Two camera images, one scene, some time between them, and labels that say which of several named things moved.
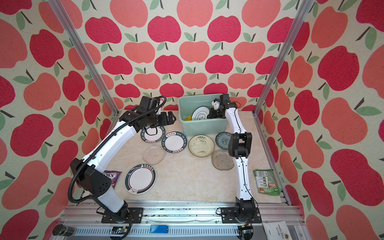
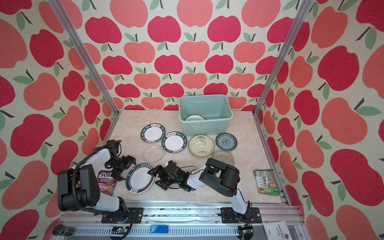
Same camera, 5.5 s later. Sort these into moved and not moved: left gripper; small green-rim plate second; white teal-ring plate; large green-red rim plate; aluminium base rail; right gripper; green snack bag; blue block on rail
Moved: right gripper; white teal-ring plate; left gripper
Not moved: small green-rim plate second; aluminium base rail; large green-red rim plate; blue block on rail; green snack bag
